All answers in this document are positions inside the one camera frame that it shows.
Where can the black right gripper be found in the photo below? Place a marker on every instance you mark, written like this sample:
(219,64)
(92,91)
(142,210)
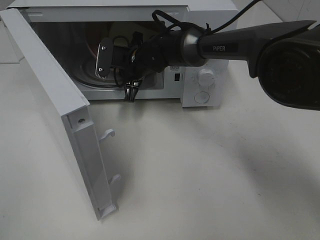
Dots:
(137,62)

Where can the pink plate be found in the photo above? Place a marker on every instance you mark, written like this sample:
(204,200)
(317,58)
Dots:
(95,32)

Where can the white microwave knob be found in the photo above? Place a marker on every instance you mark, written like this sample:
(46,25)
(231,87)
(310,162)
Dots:
(206,77)

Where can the round door release button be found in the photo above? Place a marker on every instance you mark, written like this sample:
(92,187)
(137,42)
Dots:
(202,97)

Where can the white microwave door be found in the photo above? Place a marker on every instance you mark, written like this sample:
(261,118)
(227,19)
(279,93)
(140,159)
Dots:
(65,109)

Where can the toast sandwich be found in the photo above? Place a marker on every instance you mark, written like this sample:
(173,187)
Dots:
(121,32)

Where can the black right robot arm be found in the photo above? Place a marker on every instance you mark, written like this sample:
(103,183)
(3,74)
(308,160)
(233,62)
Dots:
(285,57)

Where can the glass microwave turntable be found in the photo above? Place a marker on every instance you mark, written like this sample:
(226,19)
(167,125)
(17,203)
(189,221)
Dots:
(84,73)

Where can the white adjacent table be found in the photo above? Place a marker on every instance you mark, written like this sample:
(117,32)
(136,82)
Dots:
(253,43)

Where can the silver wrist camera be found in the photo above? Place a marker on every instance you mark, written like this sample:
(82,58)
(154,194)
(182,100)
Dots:
(104,58)

